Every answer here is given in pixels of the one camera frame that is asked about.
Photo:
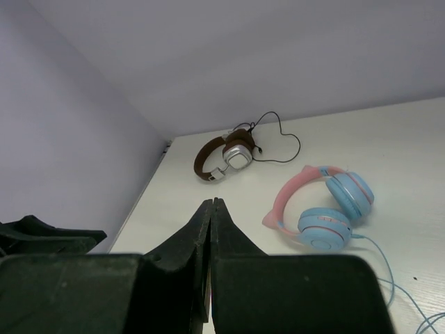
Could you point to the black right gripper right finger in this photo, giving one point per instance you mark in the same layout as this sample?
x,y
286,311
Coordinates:
x,y
252,292

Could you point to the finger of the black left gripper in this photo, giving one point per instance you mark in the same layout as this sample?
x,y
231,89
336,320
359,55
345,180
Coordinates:
x,y
30,235

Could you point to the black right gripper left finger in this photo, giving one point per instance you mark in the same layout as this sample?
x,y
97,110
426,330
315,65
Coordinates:
x,y
163,291

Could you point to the brown silver headphones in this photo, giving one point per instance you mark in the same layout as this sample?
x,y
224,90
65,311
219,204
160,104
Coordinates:
x,y
237,148

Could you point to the pink blue cat-ear headphones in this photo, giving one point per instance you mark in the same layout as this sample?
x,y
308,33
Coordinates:
x,y
324,228

